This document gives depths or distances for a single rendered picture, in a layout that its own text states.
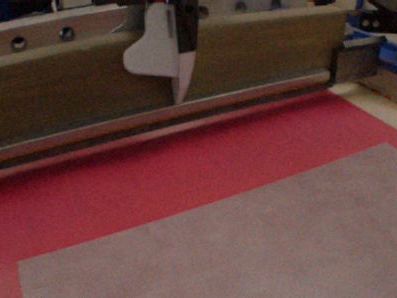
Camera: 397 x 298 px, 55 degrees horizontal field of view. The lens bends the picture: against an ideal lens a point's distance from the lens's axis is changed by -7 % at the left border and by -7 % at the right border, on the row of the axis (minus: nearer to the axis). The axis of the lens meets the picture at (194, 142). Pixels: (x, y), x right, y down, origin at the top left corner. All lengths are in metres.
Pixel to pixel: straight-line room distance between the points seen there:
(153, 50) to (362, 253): 0.22
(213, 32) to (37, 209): 0.22
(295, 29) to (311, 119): 0.10
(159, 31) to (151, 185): 0.13
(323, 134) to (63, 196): 0.25
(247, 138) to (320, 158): 0.07
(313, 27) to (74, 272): 0.33
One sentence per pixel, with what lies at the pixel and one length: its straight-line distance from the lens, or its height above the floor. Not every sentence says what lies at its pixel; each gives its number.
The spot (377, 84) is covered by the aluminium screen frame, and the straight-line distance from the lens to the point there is 0.52.
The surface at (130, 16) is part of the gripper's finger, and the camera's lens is 0.39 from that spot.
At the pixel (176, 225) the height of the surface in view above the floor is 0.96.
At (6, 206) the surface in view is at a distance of 0.35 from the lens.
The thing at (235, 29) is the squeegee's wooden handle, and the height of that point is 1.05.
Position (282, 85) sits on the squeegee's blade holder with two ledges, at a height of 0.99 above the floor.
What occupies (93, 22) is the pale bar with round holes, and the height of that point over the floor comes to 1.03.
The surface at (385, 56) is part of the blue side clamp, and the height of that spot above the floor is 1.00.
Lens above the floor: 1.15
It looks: 31 degrees down
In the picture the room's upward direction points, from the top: 2 degrees counter-clockwise
